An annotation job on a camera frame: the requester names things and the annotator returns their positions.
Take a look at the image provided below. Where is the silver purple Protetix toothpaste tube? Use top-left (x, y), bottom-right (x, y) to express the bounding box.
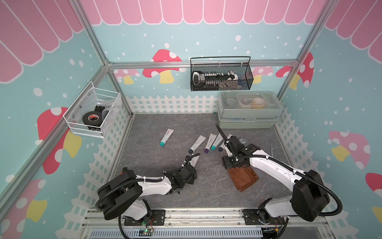
top-left (239, 137), bottom-right (247, 144)

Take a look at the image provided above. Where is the brown cloth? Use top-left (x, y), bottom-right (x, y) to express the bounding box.
top-left (227, 166), bottom-right (259, 192)

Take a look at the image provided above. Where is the white green cap toothpaste tube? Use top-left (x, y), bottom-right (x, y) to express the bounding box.
top-left (211, 134), bottom-right (223, 150)

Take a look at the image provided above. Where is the white R&O purple cap tube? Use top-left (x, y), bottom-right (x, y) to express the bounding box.
top-left (204, 133), bottom-right (217, 153)

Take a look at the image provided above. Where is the white dark cap toothpaste tube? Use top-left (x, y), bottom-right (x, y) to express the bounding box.
top-left (189, 135), bottom-right (206, 154)

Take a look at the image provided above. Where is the white pink cap toothpaste tube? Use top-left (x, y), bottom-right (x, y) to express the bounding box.
top-left (191, 155), bottom-right (200, 167)

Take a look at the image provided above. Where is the white R&O tube red scribble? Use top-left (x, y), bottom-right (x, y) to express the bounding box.
top-left (218, 134), bottom-right (232, 152)

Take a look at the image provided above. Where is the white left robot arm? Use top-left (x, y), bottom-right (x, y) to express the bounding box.
top-left (95, 164), bottom-right (197, 225)

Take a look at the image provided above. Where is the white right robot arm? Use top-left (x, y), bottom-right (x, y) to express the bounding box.
top-left (222, 136), bottom-right (343, 224)

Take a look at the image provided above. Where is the green plastic storage box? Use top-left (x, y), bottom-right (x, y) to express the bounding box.
top-left (217, 91), bottom-right (284, 129)

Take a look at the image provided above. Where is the black tape roll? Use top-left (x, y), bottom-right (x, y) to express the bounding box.
top-left (82, 111), bottom-right (103, 127)

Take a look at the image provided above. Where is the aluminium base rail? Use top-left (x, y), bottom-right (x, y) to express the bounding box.
top-left (80, 208), bottom-right (329, 239)

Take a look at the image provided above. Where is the black wire mesh basket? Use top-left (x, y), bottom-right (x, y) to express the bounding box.
top-left (190, 56), bottom-right (254, 91)

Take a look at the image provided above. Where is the white wire basket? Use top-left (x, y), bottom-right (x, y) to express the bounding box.
top-left (63, 82), bottom-right (122, 138)

